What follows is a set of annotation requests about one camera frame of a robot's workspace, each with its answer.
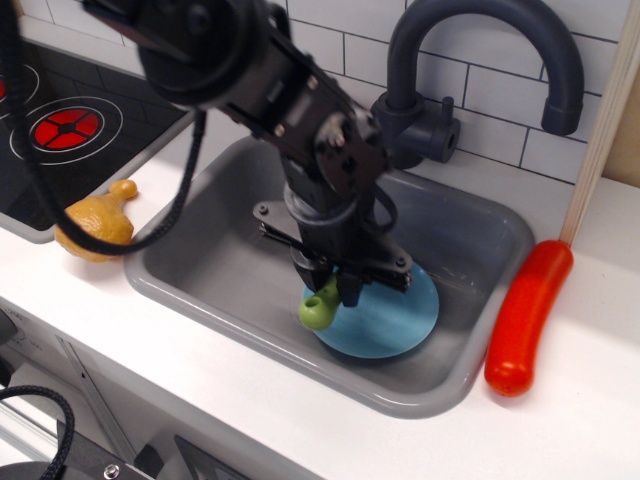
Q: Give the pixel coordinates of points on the black toy stovetop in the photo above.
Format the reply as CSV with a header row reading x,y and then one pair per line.
x,y
91,124

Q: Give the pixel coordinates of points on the green handled grey spatula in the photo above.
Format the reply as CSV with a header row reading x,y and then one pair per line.
x,y
317,312

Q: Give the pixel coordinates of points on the light wooden post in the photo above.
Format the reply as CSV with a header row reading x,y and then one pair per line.
x,y
607,121

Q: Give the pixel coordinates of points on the blue plastic plate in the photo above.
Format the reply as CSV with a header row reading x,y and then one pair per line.
x,y
386,322

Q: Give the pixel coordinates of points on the yellow toy chicken drumstick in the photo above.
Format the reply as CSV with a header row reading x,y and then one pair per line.
x,y
102,216

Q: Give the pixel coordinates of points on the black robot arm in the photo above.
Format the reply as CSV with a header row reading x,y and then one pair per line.
x,y
238,57

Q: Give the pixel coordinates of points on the red toy sausage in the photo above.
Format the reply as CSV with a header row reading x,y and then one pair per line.
x,y
511,356

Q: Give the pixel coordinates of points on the grey plastic sink basin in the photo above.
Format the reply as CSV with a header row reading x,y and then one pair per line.
x,y
217,268

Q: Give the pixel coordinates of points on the dark grey toy faucet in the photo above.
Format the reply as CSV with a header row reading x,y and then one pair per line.
x,y
489,78

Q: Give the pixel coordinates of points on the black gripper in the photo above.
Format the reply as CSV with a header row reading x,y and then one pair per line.
x,y
351,240

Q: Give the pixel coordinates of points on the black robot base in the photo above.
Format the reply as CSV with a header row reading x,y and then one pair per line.
x,y
77,457

